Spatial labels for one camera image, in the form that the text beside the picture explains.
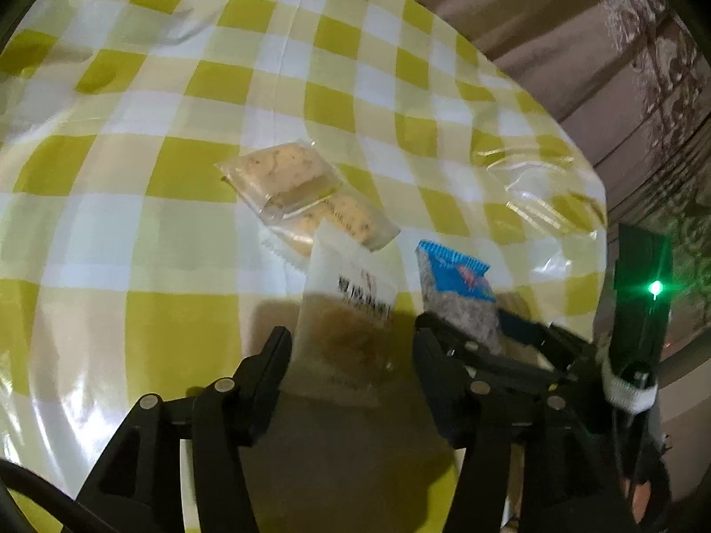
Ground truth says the white biscuit packet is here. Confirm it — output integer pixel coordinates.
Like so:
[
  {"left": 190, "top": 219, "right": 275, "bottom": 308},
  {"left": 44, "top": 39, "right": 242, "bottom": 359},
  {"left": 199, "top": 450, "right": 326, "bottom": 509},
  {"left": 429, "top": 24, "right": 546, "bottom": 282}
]
[{"left": 280, "top": 219, "right": 398, "bottom": 409}]

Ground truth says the black cable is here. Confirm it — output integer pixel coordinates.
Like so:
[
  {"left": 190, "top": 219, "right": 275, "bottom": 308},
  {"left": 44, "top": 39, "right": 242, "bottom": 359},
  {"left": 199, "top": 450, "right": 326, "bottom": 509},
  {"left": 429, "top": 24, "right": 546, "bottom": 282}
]
[{"left": 0, "top": 458, "right": 79, "bottom": 533}]

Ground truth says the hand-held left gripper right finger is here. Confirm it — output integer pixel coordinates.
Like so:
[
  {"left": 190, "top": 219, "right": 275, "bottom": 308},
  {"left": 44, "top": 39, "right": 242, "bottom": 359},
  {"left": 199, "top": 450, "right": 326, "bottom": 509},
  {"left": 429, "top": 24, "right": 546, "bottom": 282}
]
[{"left": 411, "top": 326, "right": 639, "bottom": 533}]

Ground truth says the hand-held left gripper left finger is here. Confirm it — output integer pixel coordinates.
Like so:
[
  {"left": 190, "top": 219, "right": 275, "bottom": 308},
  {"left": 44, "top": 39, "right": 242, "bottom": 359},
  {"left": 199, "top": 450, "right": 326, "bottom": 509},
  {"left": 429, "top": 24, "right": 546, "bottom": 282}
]
[{"left": 75, "top": 326, "right": 292, "bottom": 533}]

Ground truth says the beige curtain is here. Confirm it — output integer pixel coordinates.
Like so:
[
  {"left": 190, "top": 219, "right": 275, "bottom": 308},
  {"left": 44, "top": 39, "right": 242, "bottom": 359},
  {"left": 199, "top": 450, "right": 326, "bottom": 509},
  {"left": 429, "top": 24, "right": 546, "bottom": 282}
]
[{"left": 378, "top": 0, "right": 711, "bottom": 356}]

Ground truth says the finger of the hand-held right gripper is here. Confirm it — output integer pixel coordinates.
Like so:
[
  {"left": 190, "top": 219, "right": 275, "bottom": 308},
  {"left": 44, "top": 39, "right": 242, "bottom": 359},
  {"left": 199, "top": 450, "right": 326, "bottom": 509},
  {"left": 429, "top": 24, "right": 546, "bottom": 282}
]
[
  {"left": 496, "top": 306, "right": 602, "bottom": 368},
  {"left": 415, "top": 311, "right": 606, "bottom": 401}
]

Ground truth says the small blue-edged nut packet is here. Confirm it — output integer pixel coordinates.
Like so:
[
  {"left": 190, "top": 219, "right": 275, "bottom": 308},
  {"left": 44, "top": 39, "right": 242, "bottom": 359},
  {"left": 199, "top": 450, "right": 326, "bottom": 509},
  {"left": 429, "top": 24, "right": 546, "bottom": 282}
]
[{"left": 416, "top": 240, "right": 503, "bottom": 356}]

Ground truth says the yellow checkered tablecloth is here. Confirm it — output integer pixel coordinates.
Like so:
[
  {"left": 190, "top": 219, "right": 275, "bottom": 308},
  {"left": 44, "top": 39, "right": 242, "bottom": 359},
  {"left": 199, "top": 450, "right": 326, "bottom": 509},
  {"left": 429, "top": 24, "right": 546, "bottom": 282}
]
[{"left": 0, "top": 0, "right": 609, "bottom": 533}]

